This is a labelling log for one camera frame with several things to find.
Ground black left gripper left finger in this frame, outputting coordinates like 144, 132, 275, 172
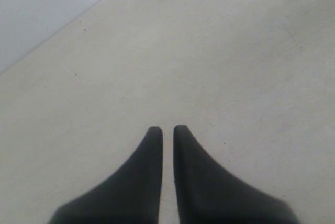
50, 126, 163, 223

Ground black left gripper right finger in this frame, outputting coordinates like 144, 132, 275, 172
173, 125, 299, 223

